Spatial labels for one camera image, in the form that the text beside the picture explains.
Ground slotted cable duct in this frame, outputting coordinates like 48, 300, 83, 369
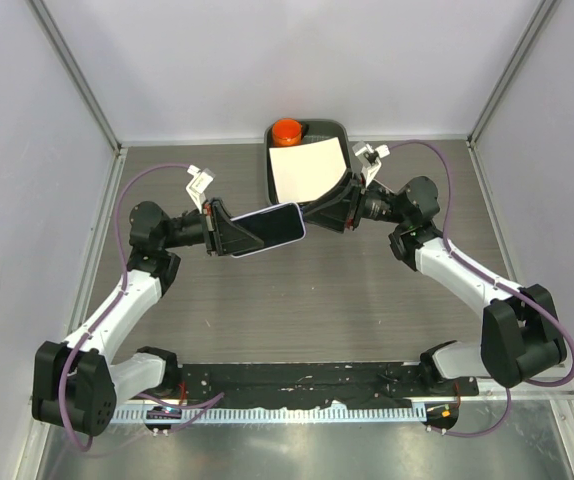
112, 402, 427, 426

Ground aluminium front rail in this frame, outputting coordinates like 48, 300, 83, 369
29, 359, 574, 406

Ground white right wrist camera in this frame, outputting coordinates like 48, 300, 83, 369
352, 141, 390, 187

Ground dark green plastic tray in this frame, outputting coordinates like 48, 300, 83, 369
264, 119, 351, 204

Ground right aluminium frame post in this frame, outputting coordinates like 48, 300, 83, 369
466, 0, 563, 151

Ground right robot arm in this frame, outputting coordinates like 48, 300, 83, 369
303, 173, 568, 395

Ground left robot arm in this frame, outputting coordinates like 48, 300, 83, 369
31, 198, 269, 437

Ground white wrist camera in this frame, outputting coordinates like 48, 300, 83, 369
352, 141, 390, 187
185, 165, 215, 210

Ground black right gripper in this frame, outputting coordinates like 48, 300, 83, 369
303, 169, 409, 234

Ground aluminium frame post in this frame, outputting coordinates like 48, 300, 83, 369
466, 0, 563, 151
25, 0, 128, 156

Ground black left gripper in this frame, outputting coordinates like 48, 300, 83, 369
161, 197, 263, 256

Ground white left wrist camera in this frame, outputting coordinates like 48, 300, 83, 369
185, 165, 215, 210

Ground white square plate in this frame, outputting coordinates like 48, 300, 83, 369
269, 137, 347, 203

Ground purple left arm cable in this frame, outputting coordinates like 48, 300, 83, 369
59, 163, 193, 453

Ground orange mug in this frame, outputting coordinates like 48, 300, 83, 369
270, 118, 308, 148

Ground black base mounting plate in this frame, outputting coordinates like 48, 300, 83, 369
121, 360, 481, 411

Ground left aluminium frame post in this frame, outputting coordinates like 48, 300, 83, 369
25, 0, 128, 156

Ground phone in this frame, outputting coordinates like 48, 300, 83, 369
232, 203, 306, 258

